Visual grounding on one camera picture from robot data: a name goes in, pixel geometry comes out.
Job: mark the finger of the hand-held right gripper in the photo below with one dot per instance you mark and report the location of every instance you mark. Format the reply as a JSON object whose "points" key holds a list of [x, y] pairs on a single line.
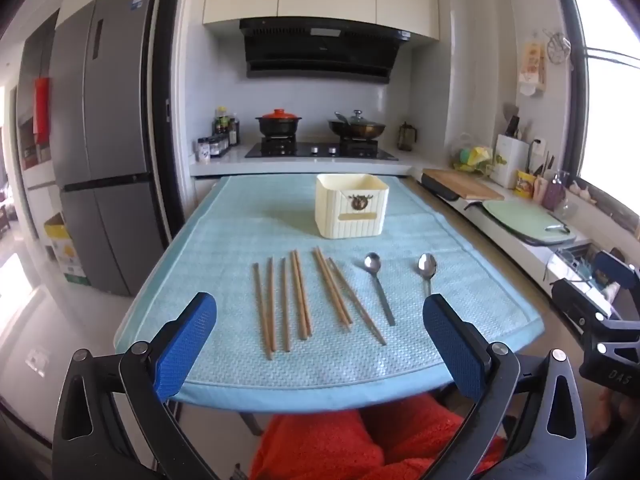
{"points": [[577, 305], [611, 266]]}

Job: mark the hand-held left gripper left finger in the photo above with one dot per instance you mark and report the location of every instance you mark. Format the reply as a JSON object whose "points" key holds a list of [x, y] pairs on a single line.
{"points": [[185, 345]]}

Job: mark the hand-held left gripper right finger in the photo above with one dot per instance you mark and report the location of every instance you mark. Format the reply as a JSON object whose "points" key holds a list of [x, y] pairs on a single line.
{"points": [[452, 345]]}

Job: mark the metal spoon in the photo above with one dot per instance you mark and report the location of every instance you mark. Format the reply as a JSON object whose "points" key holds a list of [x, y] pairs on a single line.
{"points": [[372, 262], [426, 263]]}

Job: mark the group of wooden chopsticks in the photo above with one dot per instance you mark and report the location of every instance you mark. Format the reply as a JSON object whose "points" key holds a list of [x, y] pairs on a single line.
{"points": [[300, 295]]}

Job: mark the cream ribbed utensil holder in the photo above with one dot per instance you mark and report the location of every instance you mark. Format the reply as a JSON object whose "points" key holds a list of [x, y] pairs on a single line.
{"points": [[345, 205]]}

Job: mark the dish rack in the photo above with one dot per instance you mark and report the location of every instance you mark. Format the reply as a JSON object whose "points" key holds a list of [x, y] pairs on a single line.
{"points": [[572, 262]]}

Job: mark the small clear glass jar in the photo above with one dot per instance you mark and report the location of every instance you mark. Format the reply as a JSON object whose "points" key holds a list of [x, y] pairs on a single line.
{"points": [[565, 209]]}

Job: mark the garlic bulbs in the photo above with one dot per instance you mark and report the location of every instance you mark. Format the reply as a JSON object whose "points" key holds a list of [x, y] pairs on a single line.
{"points": [[582, 191]]}

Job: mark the green cutting board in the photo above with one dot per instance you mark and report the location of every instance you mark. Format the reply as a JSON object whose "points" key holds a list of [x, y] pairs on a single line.
{"points": [[520, 217]]}

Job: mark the pink cup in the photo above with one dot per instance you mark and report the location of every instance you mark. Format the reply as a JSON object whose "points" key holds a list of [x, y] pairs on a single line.
{"points": [[541, 189]]}

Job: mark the teal waffle towel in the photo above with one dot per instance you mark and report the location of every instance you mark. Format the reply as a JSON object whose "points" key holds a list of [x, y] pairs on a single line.
{"points": [[225, 240]]}

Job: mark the yellow snack packet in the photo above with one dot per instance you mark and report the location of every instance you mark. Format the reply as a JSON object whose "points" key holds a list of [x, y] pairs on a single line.
{"points": [[525, 183]]}

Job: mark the orange fleece pants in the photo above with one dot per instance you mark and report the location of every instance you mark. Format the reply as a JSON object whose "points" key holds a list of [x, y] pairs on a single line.
{"points": [[350, 445]]}

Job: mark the white knife block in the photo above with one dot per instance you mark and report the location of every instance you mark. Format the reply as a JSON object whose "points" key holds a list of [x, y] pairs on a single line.
{"points": [[511, 162]]}

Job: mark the yellow cardboard box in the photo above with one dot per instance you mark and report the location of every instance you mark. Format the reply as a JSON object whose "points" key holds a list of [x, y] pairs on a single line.
{"points": [[65, 250]]}

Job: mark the black tray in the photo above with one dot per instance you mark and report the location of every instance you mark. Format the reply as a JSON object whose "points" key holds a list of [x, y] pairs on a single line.
{"points": [[440, 191]]}

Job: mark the window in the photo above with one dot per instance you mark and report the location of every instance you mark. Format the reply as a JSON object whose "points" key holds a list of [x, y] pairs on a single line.
{"points": [[610, 110]]}

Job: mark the wooden cutting board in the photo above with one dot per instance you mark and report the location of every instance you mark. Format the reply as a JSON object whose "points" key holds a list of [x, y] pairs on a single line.
{"points": [[465, 184]]}

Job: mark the clear plastic bag of produce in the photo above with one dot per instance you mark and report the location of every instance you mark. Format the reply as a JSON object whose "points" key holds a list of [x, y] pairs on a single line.
{"points": [[475, 157]]}

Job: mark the grey spatula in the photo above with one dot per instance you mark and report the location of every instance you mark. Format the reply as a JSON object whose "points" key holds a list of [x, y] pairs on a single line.
{"points": [[509, 111]]}

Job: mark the white label spice jar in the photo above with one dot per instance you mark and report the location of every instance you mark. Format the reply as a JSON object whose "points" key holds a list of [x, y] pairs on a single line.
{"points": [[203, 150]]}

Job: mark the glass spice jar black lid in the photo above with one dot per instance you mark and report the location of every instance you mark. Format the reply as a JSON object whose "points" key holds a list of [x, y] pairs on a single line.
{"points": [[226, 142], [220, 144], [213, 147]]}

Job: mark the glass french press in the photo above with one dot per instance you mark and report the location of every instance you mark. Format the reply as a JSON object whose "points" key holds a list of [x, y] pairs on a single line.
{"points": [[406, 136]]}

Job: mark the dark sauce bottle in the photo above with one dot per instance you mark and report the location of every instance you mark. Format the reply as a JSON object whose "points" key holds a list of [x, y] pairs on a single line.
{"points": [[237, 130], [231, 132]]}

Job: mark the yellow cap sauce bottle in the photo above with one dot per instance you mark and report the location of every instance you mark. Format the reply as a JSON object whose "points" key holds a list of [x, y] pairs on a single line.
{"points": [[221, 120]]}

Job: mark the dark wok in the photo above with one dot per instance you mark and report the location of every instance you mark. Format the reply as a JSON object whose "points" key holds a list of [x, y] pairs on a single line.
{"points": [[357, 132]]}

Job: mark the black glass gas cooktop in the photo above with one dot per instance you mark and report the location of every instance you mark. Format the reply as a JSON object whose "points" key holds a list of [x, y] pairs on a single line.
{"points": [[320, 151]]}

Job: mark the black clay pot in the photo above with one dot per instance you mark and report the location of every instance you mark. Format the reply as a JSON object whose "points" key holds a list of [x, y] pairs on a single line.
{"points": [[274, 127]]}

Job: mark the glass wok lid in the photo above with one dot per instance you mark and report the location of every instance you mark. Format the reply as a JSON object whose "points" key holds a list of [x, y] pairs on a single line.
{"points": [[357, 120]]}

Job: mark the grey refrigerator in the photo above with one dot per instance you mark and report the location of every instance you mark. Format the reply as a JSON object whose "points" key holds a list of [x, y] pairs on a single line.
{"points": [[110, 110]]}

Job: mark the red pot lid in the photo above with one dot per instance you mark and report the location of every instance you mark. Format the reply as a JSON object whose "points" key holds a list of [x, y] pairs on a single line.
{"points": [[276, 113]]}

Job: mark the red hanging decoration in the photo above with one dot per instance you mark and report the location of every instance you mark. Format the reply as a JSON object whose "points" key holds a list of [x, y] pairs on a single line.
{"points": [[42, 110]]}

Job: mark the black range hood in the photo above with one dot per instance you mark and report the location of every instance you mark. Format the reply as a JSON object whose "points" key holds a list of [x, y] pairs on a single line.
{"points": [[320, 55]]}

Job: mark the white wall outlet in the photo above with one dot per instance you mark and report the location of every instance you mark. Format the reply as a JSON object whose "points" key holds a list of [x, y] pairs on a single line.
{"points": [[536, 147]]}

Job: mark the hanging wall calendar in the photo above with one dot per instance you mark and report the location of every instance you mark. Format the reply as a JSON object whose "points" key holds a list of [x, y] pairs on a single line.
{"points": [[532, 67]]}

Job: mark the black door frame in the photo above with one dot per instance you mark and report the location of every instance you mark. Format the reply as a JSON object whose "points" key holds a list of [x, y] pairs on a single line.
{"points": [[165, 85]]}

